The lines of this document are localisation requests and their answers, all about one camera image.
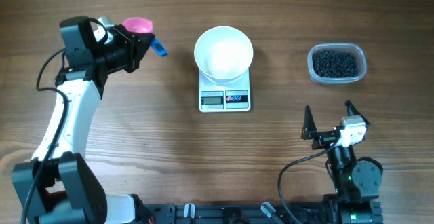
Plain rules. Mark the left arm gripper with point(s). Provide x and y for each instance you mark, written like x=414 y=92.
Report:
x=130 y=41

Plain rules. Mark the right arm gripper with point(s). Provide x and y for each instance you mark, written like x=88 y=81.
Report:
x=310 y=131

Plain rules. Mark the pink scoop with blue handle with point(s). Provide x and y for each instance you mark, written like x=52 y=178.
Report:
x=143 y=25

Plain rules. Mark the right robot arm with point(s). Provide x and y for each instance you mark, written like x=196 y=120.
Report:
x=356 y=179

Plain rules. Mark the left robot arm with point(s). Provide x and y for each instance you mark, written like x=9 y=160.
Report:
x=57 y=185

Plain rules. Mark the white bowl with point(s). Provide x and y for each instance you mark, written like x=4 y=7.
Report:
x=223 y=53

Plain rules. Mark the white digital kitchen scale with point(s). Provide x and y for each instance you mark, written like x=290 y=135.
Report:
x=220 y=96

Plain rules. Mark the black beans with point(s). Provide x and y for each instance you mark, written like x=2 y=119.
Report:
x=334 y=64

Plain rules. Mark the clear plastic container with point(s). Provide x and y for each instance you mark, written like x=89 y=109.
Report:
x=342 y=47

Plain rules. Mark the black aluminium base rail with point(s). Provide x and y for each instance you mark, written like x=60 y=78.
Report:
x=301 y=212

